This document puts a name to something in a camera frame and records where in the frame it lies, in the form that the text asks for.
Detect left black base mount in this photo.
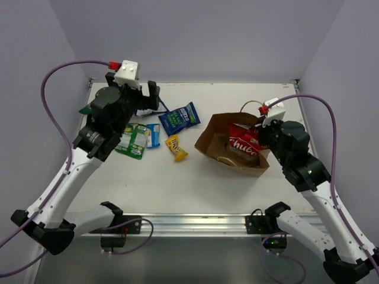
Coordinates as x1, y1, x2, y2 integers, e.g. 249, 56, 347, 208
90, 215, 142, 251

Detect aluminium rail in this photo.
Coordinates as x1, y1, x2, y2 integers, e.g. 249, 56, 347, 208
63, 212, 325, 238

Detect brown paper bag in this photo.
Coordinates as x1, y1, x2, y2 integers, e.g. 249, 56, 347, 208
194, 100, 269, 178

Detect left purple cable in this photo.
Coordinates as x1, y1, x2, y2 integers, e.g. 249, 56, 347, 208
0, 60, 115, 277

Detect red snack bag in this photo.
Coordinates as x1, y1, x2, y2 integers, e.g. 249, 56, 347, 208
227, 122, 267, 160

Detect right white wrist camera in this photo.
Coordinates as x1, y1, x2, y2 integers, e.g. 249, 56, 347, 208
258, 98, 285, 127

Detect blue silver crisps bag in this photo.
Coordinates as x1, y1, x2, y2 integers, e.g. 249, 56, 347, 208
134, 99, 169, 117

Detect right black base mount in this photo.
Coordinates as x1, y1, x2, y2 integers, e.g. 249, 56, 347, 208
245, 202, 291, 253

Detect dark green snack packet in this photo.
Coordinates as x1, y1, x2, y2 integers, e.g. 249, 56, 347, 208
79, 104, 92, 115

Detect dark blue crisps bag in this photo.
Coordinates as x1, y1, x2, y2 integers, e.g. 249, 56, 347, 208
158, 102, 201, 136

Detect yellow m&m packet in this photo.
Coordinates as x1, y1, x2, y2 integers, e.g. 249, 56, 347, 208
165, 134, 188, 162

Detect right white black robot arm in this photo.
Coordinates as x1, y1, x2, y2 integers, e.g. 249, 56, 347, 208
257, 120, 378, 283

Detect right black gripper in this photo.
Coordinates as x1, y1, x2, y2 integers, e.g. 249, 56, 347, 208
256, 115, 290, 167

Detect blue white snack packet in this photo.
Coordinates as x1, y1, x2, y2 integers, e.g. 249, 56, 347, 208
146, 123, 160, 149

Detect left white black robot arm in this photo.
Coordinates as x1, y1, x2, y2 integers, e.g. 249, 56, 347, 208
11, 72, 160, 255

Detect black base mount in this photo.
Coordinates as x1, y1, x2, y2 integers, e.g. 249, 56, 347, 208
245, 202, 291, 253
90, 215, 142, 251

